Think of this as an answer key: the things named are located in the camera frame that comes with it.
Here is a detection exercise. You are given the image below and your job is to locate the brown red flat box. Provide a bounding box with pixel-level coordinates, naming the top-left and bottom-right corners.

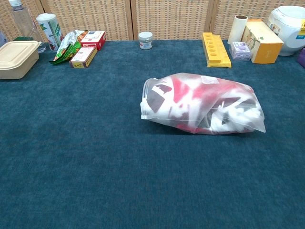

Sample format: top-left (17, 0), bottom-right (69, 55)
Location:
top-left (69, 46), bottom-right (98, 69)

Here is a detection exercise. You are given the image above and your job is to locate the beige lidded lunch box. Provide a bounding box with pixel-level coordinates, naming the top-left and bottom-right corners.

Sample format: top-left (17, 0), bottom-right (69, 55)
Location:
top-left (0, 40), bottom-right (42, 80)

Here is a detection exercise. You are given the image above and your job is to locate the yellow block with holes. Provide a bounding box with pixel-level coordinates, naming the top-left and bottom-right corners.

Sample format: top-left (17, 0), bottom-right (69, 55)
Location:
top-left (202, 32), bottom-right (232, 68)

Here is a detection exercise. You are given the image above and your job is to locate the red white patterned garment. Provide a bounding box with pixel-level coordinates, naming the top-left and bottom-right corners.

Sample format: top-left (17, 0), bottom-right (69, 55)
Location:
top-left (144, 75), bottom-right (262, 134)

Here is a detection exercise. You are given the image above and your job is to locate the red white carton box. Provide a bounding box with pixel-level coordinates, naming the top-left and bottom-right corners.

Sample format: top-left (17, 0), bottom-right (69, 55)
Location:
top-left (80, 30), bottom-right (107, 51)

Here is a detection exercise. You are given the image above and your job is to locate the woven folding screen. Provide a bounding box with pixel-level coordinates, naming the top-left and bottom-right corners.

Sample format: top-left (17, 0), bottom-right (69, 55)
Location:
top-left (0, 0), bottom-right (305, 42)

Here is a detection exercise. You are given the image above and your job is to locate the orange beige tissue box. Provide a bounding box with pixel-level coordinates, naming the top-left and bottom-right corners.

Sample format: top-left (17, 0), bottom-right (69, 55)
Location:
top-left (241, 19), bottom-right (284, 64)

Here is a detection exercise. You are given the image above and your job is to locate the purple packet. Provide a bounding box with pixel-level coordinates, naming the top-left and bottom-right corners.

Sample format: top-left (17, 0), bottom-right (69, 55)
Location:
top-left (297, 47), bottom-right (305, 65)

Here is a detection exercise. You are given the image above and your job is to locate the translucent plastic zip bag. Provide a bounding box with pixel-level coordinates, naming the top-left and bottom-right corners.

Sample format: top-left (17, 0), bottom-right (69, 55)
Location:
top-left (140, 71), bottom-right (266, 135)

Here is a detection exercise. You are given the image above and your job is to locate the green snack bag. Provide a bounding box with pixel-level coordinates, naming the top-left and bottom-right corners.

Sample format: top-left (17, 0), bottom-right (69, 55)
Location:
top-left (49, 30), bottom-right (89, 65)

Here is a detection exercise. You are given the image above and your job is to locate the white green cylindrical can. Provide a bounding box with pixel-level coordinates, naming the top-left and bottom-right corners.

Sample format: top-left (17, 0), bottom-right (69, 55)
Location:
top-left (36, 13), bottom-right (64, 52)

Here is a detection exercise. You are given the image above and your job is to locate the white rice cooker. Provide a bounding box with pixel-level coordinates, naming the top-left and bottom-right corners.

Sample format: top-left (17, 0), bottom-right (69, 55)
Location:
top-left (266, 5), bottom-right (305, 57)

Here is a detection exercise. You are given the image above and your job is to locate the small white jar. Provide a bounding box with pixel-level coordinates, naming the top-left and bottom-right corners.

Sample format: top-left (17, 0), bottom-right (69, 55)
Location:
top-left (138, 31), bottom-right (153, 50)

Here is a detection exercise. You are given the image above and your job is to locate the clear plastic water bottle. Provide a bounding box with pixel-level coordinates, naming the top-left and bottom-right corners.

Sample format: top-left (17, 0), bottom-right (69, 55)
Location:
top-left (9, 0), bottom-right (46, 52)

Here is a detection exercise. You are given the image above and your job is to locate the blue carpet table cover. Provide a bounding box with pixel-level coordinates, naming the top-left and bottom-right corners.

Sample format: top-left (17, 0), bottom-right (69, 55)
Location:
top-left (0, 39), bottom-right (305, 229)

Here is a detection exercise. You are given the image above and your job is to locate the clear purple small box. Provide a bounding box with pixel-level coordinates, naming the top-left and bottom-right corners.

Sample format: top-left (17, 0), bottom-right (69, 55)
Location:
top-left (229, 42), bottom-right (253, 62)

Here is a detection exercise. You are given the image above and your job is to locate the white paper roll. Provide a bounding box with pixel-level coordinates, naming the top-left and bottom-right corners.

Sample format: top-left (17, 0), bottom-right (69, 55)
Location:
top-left (227, 15), bottom-right (248, 45)

